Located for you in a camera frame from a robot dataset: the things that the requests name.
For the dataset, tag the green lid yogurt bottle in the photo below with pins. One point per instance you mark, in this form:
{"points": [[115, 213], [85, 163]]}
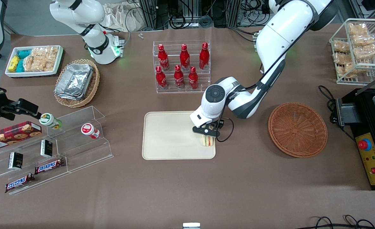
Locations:
{"points": [[49, 121]]}

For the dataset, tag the small black box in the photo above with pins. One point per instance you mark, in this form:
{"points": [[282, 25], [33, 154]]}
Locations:
{"points": [[46, 148], [15, 160]]}

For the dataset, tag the yellow snack packet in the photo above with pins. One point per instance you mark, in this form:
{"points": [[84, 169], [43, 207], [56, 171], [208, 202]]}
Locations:
{"points": [[14, 63]]}

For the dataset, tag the oval light wicker basket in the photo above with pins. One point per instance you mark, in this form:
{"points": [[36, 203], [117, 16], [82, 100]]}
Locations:
{"points": [[93, 86]]}

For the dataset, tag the white plastic bag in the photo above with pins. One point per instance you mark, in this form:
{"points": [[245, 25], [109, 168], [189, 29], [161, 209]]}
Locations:
{"points": [[120, 16]]}

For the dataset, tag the red tartan cookie box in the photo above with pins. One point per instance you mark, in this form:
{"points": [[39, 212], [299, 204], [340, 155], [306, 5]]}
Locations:
{"points": [[12, 135]]}

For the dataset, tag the clear rice cracker bag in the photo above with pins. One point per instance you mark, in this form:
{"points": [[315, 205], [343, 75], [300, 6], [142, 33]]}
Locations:
{"points": [[45, 52], [38, 64]]}

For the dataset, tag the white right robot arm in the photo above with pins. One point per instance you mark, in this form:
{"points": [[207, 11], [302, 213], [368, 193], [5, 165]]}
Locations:
{"points": [[93, 14]]}

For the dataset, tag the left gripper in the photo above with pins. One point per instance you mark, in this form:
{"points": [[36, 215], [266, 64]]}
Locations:
{"points": [[221, 124]]}

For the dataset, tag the clear acrylic bottle rack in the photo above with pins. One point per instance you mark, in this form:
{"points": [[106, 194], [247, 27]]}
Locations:
{"points": [[203, 87]]}

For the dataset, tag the clear acrylic stepped shelf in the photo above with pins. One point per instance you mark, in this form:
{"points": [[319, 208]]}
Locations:
{"points": [[88, 149], [31, 148]]}

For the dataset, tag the white rectangular snack tray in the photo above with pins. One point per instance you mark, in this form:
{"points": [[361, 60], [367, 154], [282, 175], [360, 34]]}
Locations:
{"points": [[34, 73]]}

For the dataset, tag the grey metal box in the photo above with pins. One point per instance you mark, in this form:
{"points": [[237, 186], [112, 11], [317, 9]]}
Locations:
{"points": [[348, 114]]}

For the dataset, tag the teal snack packet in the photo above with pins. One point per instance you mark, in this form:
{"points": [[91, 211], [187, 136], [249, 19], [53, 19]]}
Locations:
{"points": [[24, 53], [20, 65]]}

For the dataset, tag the black appliance base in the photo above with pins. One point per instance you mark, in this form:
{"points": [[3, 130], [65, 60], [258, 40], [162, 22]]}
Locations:
{"points": [[365, 121]]}

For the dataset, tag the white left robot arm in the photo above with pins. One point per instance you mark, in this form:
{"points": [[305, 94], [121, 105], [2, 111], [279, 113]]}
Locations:
{"points": [[279, 31]]}

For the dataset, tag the yellow control panel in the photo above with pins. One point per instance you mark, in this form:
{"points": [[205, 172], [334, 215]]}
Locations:
{"points": [[373, 162]]}

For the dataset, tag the red cola bottle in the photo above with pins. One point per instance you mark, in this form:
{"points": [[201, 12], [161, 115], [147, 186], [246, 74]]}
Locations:
{"points": [[184, 58], [160, 79], [204, 57], [163, 58], [193, 79], [179, 78]]}

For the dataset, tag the red emergency stop button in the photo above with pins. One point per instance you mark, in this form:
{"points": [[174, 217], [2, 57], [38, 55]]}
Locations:
{"points": [[364, 144]]}

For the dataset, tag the clear fried snack bag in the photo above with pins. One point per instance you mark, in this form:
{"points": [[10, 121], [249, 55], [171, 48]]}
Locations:
{"points": [[363, 39], [341, 46], [345, 70], [342, 58], [357, 28], [367, 51]]}

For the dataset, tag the red lid yogurt bottle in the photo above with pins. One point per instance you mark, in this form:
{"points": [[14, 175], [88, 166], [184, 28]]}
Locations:
{"points": [[89, 130]]}

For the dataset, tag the beige plastic tray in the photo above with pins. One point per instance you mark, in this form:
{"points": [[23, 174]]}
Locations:
{"points": [[171, 136]]}

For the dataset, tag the Snickers chocolate bar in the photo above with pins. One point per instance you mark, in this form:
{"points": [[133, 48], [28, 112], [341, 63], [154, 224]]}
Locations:
{"points": [[19, 183], [49, 166]]}

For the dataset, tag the aluminium frame post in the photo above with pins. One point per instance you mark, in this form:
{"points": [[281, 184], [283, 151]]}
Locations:
{"points": [[152, 12]]}

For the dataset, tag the triangular sandwich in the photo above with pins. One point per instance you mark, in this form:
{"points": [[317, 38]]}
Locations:
{"points": [[207, 142]]}

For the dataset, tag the round brown wicker basket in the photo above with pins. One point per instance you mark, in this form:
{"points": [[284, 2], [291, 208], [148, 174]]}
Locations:
{"points": [[297, 130]]}

